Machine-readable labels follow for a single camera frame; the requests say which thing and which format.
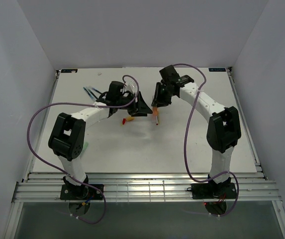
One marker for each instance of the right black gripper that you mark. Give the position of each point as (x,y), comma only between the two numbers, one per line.
(157,99)

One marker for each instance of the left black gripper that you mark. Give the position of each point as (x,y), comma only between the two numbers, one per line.
(140,108)

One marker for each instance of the orange highlighter pen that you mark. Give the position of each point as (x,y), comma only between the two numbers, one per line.
(155,111)

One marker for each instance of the pink pencil-shaped pen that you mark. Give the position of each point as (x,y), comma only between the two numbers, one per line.
(153,118)

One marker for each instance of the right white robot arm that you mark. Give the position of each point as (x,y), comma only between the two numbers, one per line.
(223,129)

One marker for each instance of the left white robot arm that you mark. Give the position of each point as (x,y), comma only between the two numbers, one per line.
(68,134)

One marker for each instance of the green highlighter pen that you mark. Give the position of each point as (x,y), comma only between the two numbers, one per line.
(85,146)

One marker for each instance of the blue pens cluster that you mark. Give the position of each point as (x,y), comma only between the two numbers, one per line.
(94,93)

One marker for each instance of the right blue corner label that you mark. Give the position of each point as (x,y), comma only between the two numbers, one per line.
(217,70)

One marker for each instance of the blue corner label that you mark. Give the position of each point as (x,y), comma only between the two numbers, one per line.
(69,70)
(217,70)

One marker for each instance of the left blue corner label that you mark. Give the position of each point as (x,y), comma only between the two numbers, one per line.
(69,70)

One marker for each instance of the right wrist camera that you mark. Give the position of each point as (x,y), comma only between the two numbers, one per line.
(169,73)

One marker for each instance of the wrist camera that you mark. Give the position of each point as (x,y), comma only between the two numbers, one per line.
(115,91)
(169,73)

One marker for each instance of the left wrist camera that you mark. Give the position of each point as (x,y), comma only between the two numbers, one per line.
(115,91)

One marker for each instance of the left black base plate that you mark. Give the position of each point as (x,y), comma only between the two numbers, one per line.
(73,192)

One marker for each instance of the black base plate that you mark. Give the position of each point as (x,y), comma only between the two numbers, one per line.
(206,191)
(73,192)

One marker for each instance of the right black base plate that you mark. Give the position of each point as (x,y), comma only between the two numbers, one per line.
(206,191)

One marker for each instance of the aluminium rail frame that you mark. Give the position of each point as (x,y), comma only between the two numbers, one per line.
(142,169)

